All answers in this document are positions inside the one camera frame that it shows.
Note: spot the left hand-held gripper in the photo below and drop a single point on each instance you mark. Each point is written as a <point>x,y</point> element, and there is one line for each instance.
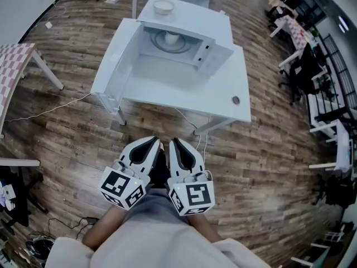
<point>117,183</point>

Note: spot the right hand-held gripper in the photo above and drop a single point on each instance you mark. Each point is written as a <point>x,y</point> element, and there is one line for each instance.
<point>198,197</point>

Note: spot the white cup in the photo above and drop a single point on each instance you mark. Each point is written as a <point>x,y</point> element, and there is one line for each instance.
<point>170,38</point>

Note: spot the white microwave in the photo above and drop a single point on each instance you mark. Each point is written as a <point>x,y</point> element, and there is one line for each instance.
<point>200,24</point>

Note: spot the person's left forearm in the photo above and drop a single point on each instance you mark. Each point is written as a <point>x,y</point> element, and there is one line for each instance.
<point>103,230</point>

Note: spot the person's right forearm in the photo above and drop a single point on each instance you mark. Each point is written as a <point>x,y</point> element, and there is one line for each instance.
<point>202,225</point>

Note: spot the person's black trousers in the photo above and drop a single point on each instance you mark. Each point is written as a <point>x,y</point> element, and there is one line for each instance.
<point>160,172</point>

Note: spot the person's grey shirt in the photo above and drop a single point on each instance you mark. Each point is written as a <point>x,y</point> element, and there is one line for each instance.
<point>153,208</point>

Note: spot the person's cream top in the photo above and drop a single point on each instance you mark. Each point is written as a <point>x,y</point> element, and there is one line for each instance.
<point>156,250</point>

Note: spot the glass turntable plate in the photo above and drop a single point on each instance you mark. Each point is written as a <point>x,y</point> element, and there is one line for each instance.
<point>184,47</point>

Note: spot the black cart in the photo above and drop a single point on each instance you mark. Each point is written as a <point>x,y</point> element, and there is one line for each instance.
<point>21,194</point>

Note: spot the black bin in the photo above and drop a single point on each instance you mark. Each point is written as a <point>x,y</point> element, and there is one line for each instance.
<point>42,247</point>

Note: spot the white device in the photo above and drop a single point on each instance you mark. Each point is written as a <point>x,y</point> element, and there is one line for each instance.
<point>7,195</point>

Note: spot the white office desk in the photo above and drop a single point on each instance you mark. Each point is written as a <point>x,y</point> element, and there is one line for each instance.
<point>288,61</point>

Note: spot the black office chair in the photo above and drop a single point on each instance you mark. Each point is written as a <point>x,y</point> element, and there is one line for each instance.
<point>337,194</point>
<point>306,68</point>

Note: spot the black railing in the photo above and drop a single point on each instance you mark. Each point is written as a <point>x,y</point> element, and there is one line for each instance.
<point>332,113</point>

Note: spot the white bowl of rice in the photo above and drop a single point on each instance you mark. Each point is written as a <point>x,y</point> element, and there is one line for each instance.
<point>163,7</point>

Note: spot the pink checkered table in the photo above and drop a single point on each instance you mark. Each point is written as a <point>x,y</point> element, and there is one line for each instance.
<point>11,63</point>

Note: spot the red checkered table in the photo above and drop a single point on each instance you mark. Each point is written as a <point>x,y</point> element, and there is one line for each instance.
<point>298,32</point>

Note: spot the green plant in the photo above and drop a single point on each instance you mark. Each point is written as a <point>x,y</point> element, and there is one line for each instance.
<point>315,33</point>

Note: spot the white bar frame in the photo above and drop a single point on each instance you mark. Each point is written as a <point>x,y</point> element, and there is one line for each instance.
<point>22,162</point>

